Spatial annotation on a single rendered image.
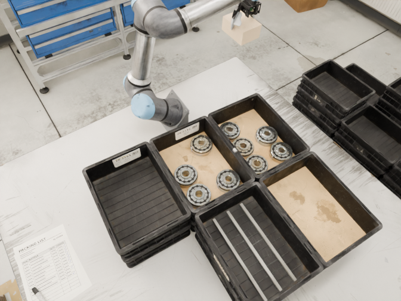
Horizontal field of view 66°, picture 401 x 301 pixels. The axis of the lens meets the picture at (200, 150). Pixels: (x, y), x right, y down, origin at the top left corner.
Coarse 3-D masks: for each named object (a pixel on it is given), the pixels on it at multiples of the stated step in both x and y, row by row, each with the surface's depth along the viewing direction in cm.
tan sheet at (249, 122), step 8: (248, 112) 158; (256, 112) 158; (232, 120) 155; (240, 120) 155; (248, 120) 155; (256, 120) 155; (240, 128) 152; (248, 128) 152; (256, 128) 152; (240, 136) 149; (248, 136) 150; (256, 144) 147; (256, 152) 144; (264, 152) 144; (272, 160) 142
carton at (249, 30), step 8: (224, 16) 155; (224, 24) 157; (248, 24) 151; (256, 24) 151; (232, 32) 154; (240, 32) 149; (248, 32) 150; (256, 32) 154; (240, 40) 152; (248, 40) 154
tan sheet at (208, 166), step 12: (204, 132) 150; (180, 144) 146; (168, 156) 142; (180, 156) 142; (192, 156) 142; (204, 156) 142; (216, 156) 142; (204, 168) 139; (216, 168) 139; (228, 168) 139; (204, 180) 135; (228, 180) 136; (240, 180) 136; (216, 192) 132
